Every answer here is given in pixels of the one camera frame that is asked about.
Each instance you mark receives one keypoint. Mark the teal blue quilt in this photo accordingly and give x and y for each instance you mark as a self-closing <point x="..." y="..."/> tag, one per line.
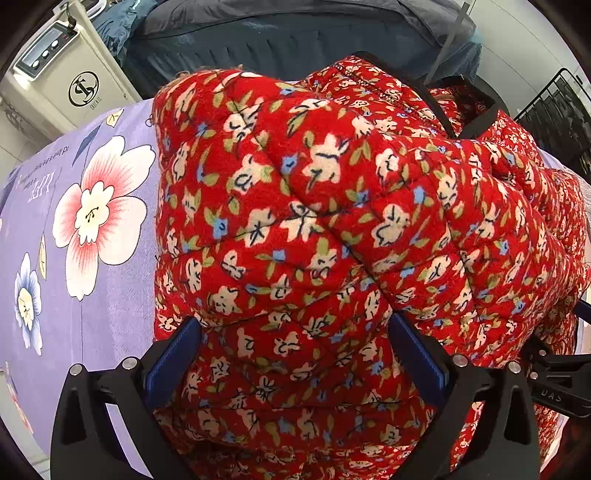
<point x="115" y="27"/>

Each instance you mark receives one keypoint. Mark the red floral quilted jacket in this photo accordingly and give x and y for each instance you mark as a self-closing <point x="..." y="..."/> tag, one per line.
<point x="346" y="240"/>

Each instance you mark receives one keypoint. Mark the dark blue bed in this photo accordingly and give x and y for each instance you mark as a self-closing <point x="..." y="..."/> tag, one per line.
<point x="277" y="53"/>

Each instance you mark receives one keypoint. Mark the grey duvet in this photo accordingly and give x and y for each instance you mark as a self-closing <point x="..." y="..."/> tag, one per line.
<point x="286" y="16"/>

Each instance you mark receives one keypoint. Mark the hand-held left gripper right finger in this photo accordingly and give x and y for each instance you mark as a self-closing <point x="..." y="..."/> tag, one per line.
<point x="415" y="360"/>

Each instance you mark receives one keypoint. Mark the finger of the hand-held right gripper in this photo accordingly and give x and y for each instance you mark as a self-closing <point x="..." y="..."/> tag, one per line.
<point x="584" y="311"/>
<point x="561" y="364"/>

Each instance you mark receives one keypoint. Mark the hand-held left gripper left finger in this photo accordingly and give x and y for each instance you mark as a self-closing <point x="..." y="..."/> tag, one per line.
<point x="173" y="364"/>

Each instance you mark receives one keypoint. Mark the white machine with control panel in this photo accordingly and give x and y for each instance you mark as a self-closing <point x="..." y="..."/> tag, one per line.
<point x="97" y="55"/>

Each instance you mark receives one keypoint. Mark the purple floral bedsheet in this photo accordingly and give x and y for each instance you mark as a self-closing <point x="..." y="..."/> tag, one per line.
<point x="115" y="295"/>

